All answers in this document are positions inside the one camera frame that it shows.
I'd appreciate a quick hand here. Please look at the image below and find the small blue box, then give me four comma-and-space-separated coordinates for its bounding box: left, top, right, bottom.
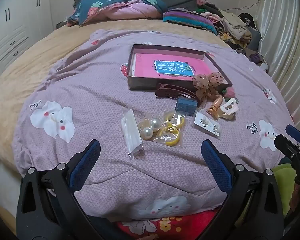
174, 97, 198, 117

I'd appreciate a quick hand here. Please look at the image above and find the dark red banana hair clip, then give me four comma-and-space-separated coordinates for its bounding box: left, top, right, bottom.
154, 83, 198, 101

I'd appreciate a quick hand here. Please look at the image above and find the white earrings card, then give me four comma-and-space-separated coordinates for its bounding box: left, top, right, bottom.
194, 111, 222, 137

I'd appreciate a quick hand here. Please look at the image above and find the shallow brown cardboard box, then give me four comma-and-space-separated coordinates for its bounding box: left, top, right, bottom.
127, 44, 233, 98

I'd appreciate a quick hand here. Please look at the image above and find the orange spiral hair clip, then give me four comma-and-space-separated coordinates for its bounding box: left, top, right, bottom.
206, 96, 225, 119

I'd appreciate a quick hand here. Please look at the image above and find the white claw hair clip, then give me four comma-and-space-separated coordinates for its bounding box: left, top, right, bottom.
219, 97, 240, 121

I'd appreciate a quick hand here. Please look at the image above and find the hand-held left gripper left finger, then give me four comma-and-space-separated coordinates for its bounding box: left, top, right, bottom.
16, 139, 115, 240

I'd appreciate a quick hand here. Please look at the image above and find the red floral cloth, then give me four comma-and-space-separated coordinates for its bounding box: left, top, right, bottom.
115, 208, 220, 240

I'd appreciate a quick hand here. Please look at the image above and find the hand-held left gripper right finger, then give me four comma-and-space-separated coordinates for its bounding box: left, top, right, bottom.
197, 139, 284, 240

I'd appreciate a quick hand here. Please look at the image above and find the pile of clothes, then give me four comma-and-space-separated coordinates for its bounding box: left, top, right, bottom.
196, 0, 270, 72

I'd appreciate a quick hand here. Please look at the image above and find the tan bedsheet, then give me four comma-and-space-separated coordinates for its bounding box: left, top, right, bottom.
0, 17, 232, 172

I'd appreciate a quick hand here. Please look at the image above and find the white satin curtain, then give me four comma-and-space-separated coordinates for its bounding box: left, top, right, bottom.
254, 0, 300, 135

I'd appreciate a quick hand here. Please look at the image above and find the striped purple teal pillow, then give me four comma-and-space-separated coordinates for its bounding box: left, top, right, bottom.
162, 9, 218, 36

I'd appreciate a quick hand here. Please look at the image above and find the thin wall cable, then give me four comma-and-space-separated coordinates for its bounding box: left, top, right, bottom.
222, 0, 262, 12

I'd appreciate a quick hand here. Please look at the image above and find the green cloth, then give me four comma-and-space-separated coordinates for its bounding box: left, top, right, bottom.
271, 164, 297, 216

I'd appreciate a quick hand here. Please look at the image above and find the white packet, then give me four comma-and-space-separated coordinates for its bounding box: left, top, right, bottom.
120, 109, 144, 159

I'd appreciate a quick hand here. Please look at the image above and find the white wardrobe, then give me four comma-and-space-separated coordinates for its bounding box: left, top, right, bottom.
0, 0, 52, 80

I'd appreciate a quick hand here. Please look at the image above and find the brown polka dot bow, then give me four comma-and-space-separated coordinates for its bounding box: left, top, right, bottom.
192, 71, 225, 108

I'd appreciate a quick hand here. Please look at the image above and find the purple printed blanket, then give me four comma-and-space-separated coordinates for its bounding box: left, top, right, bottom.
12, 29, 297, 222

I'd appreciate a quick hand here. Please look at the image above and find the pearl earrings bag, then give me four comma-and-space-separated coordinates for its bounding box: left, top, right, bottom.
137, 115, 165, 141

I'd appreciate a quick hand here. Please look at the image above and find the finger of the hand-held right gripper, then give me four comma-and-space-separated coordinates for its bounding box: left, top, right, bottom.
274, 134, 300, 161
285, 124, 300, 143

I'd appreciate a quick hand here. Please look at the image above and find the pink pompom hair tie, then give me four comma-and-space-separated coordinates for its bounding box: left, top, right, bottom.
221, 86, 237, 100

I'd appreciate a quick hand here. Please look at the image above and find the pink book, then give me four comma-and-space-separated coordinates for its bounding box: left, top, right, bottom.
130, 52, 217, 82

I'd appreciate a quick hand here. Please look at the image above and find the navy floral pink quilt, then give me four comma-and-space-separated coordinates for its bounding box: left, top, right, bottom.
67, 0, 168, 28

